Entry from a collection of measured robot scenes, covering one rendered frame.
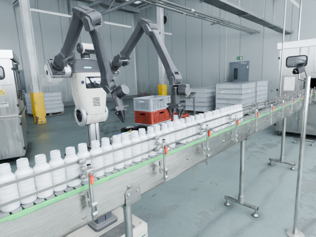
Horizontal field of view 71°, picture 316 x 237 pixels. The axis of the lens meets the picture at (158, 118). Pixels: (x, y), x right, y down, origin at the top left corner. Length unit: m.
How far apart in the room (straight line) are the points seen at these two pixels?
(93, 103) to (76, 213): 0.87
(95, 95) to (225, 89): 6.57
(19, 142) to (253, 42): 10.36
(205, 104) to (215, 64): 4.59
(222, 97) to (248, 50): 4.50
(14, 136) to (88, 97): 3.18
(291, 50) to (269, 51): 5.96
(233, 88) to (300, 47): 2.81
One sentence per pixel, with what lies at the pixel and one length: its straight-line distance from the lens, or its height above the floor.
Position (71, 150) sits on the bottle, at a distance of 0.99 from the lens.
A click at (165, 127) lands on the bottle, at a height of 1.14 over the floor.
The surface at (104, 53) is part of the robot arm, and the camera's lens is 1.31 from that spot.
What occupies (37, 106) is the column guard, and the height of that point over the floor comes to 0.64.
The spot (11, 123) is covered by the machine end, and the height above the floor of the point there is 0.75.
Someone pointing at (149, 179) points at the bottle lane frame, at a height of 0.89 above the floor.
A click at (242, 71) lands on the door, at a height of 1.61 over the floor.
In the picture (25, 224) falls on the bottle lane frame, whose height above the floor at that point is 0.95.
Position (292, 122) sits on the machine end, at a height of 0.34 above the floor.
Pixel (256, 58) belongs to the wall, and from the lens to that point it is 11.80.
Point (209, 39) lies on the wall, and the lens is 13.01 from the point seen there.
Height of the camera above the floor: 1.44
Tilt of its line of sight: 10 degrees down
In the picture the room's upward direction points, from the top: 2 degrees counter-clockwise
